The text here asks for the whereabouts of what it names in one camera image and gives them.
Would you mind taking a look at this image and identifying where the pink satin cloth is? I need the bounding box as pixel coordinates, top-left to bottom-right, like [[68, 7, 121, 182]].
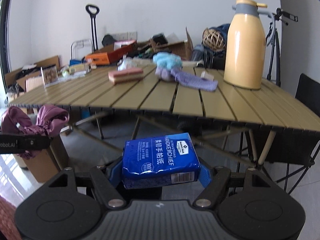
[[1, 105, 69, 159]]

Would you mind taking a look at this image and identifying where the blue tissue pack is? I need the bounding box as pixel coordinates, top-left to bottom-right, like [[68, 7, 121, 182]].
[[122, 133, 201, 189]]

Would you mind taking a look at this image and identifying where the purple knitted cloth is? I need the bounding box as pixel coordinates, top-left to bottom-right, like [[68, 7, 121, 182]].
[[170, 68, 218, 92]]

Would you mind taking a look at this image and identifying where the pink and white sponge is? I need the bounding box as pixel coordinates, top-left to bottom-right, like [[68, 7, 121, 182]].
[[108, 67, 144, 84]]

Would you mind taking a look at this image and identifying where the cardboard box with liner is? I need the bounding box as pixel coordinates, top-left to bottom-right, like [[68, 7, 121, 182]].
[[23, 135, 69, 183]]

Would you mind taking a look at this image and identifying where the flat cardboard boxes pile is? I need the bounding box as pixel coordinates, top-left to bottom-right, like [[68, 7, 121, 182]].
[[4, 55, 61, 93]]

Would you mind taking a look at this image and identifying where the clear jar with snacks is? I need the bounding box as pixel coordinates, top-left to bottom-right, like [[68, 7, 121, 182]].
[[41, 64, 58, 87]]

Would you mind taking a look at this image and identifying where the folding slatted camping table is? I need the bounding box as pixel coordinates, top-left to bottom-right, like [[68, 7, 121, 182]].
[[7, 64, 320, 167]]

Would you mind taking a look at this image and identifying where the black folding camp chair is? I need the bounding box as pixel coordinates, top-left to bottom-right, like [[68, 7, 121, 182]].
[[235, 73, 320, 196]]

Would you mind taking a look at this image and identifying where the white triangular sponge wedge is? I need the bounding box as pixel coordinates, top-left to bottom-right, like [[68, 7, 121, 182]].
[[200, 71, 214, 81]]

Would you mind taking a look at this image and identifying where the small yellow paper box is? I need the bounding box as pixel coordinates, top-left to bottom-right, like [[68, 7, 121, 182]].
[[68, 63, 91, 74]]

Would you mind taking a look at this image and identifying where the lavender plush toy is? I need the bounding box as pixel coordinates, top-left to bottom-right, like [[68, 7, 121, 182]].
[[155, 66, 175, 82]]

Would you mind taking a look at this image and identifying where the crumpled clear plastic bag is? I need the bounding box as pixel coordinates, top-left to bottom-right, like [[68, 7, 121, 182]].
[[117, 57, 137, 71]]

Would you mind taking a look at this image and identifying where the orange cardboard box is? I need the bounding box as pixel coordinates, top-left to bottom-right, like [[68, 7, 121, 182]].
[[85, 40, 137, 66]]

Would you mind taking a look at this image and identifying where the grey water bottle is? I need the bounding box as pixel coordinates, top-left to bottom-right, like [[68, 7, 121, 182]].
[[190, 44, 204, 61]]

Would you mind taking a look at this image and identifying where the blue plush toy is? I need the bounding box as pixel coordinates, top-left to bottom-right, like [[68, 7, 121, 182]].
[[153, 52, 182, 70]]

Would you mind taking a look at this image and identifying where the open brown cardboard box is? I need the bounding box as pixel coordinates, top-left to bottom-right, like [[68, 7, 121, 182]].
[[149, 28, 193, 61]]

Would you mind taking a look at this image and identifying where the yellow thermos jug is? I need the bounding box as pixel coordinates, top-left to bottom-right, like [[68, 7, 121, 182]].
[[223, 0, 276, 90]]

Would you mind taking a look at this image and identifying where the woven rattan ball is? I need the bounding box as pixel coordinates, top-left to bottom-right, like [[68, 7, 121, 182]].
[[202, 28, 226, 51]]

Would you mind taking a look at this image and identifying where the blue fabric bag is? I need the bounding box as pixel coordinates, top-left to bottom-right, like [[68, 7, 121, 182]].
[[202, 23, 230, 52]]

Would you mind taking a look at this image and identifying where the chrome trolley frame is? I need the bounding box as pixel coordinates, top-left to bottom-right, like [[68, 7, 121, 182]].
[[71, 39, 93, 60]]

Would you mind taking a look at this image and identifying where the wall socket panel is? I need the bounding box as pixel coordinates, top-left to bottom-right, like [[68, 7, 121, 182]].
[[111, 31, 137, 41]]

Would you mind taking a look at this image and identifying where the black trolley handle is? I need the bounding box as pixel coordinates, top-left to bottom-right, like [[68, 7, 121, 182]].
[[85, 4, 100, 51]]

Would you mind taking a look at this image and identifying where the black camera tripod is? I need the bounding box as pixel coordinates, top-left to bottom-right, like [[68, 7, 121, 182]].
[[266, 8, 298, 87]]

